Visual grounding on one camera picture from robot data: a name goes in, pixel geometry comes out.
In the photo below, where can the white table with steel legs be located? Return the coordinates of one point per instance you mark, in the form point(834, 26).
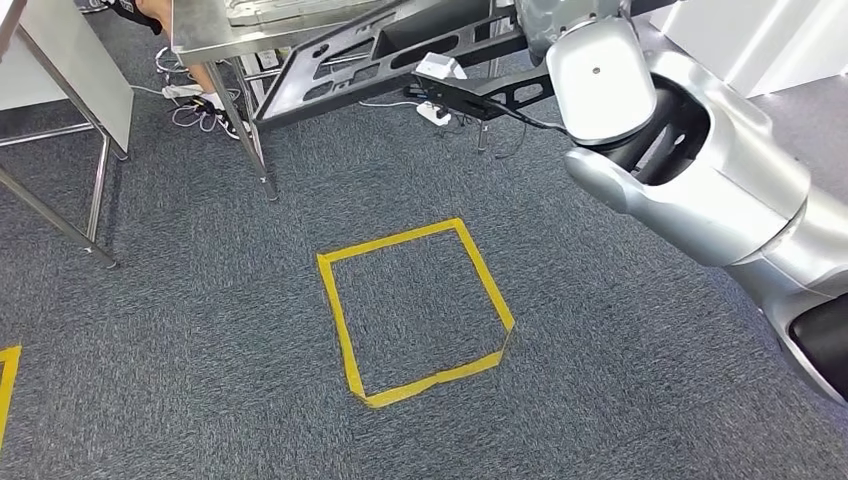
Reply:
point(66, 66)

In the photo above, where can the white power strip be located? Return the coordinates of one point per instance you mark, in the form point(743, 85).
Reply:
point(182, 91)
point(434, 114)

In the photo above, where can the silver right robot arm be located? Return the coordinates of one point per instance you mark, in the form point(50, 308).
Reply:
point(696, 185)

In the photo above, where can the grey moulded panel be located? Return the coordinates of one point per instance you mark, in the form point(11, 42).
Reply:
point(298, 10)

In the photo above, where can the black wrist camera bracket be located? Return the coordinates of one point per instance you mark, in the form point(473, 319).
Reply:
point(477, 93)

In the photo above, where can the yellow floor tape square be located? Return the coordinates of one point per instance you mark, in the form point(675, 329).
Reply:
point(391, 240)

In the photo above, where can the stainless steel workbench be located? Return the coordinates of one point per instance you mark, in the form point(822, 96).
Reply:
point(199, 33)

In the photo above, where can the black plastic plate holder part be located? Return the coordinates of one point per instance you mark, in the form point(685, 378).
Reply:
point(424, 26)

